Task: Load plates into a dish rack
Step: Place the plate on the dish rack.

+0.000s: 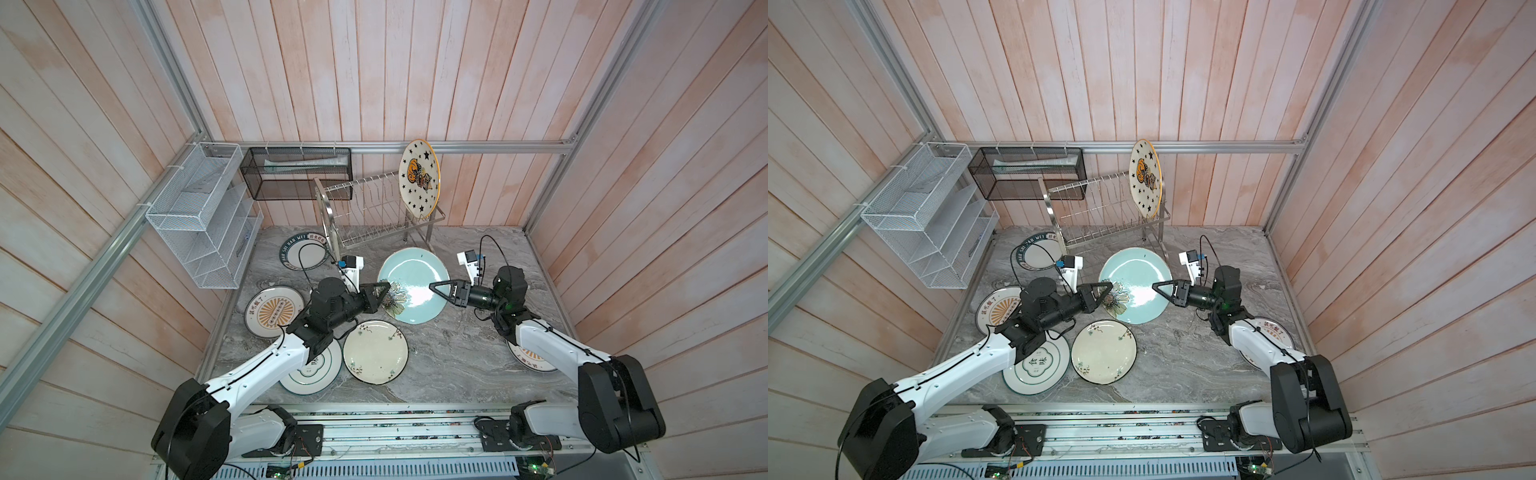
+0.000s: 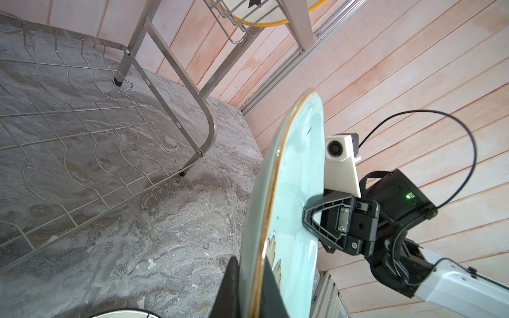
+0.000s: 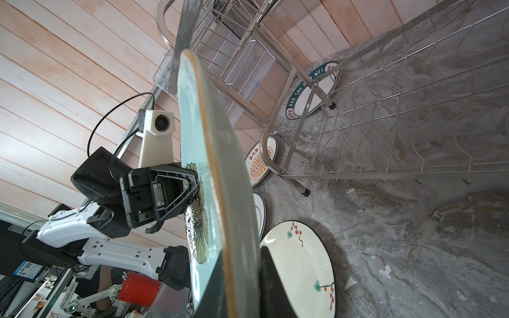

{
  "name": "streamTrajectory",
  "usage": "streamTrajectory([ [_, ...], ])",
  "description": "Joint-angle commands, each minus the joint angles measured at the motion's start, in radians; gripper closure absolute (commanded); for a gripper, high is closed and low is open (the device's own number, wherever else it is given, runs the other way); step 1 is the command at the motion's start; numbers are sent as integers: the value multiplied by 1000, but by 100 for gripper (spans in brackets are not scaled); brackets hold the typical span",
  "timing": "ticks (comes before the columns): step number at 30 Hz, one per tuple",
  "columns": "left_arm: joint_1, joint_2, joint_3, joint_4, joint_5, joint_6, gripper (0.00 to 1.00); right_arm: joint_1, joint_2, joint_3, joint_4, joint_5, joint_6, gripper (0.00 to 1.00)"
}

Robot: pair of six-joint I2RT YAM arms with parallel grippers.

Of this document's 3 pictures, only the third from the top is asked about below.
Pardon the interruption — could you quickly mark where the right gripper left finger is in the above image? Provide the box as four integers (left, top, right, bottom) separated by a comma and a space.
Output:
194, 254, 227, 318

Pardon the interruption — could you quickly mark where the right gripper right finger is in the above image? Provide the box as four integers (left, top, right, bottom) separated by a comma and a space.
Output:
259, 246, 297, 318

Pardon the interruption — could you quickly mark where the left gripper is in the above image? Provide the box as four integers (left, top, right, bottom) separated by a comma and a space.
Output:
120, 164, 199, 234

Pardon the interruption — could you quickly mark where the mint green flower plate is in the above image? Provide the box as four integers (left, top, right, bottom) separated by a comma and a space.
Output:
178, 49, 261, 317

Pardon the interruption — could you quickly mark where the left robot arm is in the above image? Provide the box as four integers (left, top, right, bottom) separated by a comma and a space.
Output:
20, 148, 200, 290

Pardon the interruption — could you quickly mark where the steel two-tier dish rack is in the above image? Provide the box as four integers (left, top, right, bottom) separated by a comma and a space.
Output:
156, 0, 509, 197

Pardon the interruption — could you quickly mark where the cream floral plate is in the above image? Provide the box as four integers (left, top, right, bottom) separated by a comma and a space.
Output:
261, 221, 337, 317

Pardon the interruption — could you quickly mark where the red cup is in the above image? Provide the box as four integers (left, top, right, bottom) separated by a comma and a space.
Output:
117, 272, 160, 307

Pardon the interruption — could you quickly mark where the left orange sunburst plate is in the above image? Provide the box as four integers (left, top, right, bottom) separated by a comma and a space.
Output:
245, 135, 278, 188

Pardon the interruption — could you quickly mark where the white plate green outline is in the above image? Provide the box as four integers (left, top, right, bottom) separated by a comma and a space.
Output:
253, 193, 266, 240

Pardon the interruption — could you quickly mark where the white plate dark green rim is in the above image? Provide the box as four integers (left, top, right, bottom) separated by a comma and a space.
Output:
284, 61, 342, 121

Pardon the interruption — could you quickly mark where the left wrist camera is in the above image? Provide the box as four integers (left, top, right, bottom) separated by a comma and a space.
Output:
138, 109, 176, 168

